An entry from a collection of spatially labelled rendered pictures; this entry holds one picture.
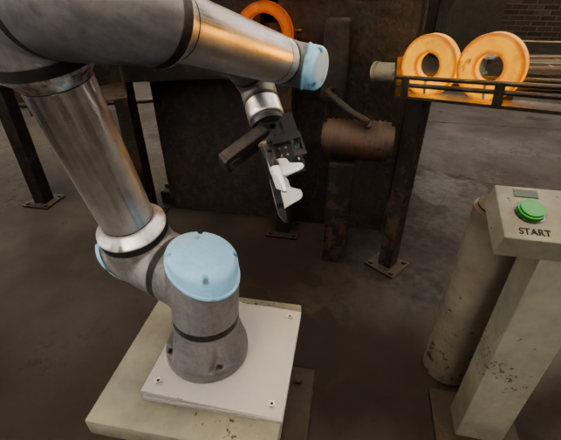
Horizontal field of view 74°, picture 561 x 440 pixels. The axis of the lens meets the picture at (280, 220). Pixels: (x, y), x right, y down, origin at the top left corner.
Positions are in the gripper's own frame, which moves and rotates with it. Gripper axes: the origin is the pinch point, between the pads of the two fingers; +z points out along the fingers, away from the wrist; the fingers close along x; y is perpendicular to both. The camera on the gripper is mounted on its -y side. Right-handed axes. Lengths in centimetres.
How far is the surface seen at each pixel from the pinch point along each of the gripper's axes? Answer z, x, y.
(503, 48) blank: -27, 4, 60
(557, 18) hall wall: -353, 387, 527
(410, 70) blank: -39, 19, 47
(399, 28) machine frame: -60, 26, 53
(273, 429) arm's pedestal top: 34.9, 3.4, -10.9
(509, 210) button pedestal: 13.2, -8.6, 34.1
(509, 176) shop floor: -34, 120, 132
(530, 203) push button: 13.2, -9.7, 36.9
